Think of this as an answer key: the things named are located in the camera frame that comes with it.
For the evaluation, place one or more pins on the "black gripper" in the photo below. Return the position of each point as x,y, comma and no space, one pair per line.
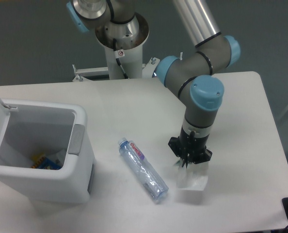
190,148

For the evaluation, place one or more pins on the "colourful trash in bin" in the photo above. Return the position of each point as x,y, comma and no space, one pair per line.
42,162

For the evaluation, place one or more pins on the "white plastic wrapper bag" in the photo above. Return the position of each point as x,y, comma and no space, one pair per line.
194,177

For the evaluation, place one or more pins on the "clear plastic water bottle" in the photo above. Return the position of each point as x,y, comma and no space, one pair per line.
143,170

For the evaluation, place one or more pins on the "white plastic trash can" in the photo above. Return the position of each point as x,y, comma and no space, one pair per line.
59,132

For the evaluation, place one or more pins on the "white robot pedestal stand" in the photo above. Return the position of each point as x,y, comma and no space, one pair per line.
123,46

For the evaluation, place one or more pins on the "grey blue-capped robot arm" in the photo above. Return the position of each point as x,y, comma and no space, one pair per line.
191,80

